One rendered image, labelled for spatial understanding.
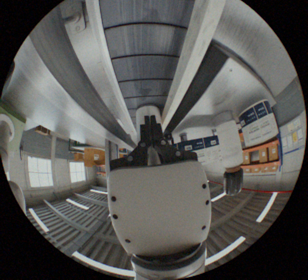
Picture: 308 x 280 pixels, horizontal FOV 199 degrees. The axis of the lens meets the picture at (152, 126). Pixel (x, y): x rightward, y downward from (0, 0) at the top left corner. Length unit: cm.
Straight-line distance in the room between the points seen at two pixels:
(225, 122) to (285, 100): 420
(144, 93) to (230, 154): 30
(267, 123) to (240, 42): 30
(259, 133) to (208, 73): 31
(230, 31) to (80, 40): 24
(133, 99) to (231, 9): 25
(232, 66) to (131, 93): 17
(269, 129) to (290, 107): 402
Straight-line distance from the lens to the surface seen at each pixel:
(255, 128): 42
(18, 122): 73
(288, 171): 482
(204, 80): 19
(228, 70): 17
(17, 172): 554
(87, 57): 18
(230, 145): 32
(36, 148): 567
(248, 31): 25
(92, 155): 187
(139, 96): 16
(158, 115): 17
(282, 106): 442
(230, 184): 36
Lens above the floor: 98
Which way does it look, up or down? 19 degrees down
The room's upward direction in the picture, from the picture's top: 174 degrees clockwise
